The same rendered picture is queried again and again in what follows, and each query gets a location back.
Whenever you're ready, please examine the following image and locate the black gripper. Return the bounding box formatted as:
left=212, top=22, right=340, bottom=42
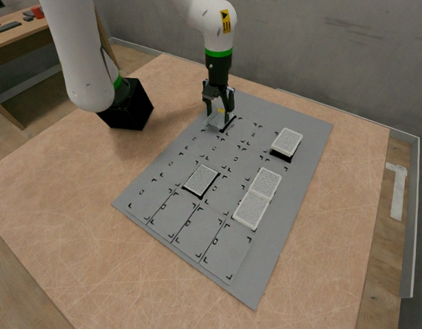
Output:
left=202, top=70, right=235, bottom=124

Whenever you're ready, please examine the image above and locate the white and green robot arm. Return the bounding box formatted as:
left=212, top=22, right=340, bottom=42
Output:
left=39, top=0, right=237, bottom=112

